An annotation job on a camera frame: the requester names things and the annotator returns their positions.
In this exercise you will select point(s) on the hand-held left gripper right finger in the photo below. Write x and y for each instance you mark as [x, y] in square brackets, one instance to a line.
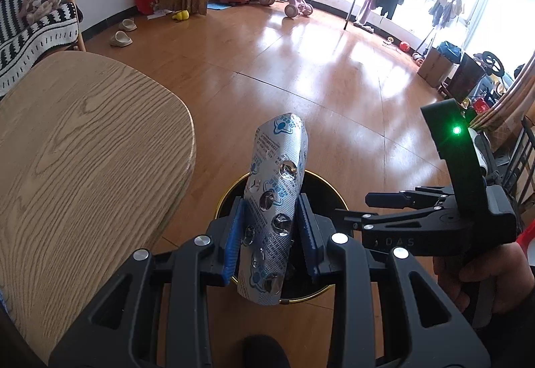
[307, 242]

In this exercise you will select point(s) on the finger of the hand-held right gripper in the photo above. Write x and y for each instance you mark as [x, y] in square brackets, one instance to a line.
[376, 219]
[388, 199]

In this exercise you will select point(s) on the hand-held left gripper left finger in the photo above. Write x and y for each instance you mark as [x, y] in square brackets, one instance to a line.
[235, 242]

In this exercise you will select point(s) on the black trash bin gold rim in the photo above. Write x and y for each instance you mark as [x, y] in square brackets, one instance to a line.
[324, 194]

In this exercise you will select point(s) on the silver blister pack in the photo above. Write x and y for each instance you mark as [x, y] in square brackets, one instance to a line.
[271, 201]

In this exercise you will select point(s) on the person's right hand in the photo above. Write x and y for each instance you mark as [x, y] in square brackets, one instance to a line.
[514, 280]

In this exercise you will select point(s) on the dark brown box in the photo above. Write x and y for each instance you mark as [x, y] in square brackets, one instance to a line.
[466, 77]

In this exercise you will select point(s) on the red plastic object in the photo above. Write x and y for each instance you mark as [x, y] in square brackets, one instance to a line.
[527, 240]

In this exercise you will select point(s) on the cardboard box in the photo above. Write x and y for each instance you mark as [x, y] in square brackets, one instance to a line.
[432, 67]

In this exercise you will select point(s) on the blue bag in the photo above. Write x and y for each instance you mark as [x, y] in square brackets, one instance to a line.
[451, 50]

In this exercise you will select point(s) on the light hanging clothes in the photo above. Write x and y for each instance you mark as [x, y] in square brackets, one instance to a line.
[446, 2]

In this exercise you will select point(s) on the yellow toy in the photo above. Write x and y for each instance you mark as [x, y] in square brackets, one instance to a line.
[181, 16]

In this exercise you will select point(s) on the beige slipper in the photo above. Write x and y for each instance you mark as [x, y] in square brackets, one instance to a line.
[127, 24]
[121, 38]

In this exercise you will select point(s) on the white paper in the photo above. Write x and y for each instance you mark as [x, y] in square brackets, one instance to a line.
[158, 13]

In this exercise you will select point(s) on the chair with striped blanket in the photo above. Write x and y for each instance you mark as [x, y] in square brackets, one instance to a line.
[37, 38]

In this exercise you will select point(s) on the black metal frame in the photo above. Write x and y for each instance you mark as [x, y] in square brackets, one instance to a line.
[516, 167]

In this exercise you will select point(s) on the wooden sofa frame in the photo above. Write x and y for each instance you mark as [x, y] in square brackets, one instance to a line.
[75, 13]

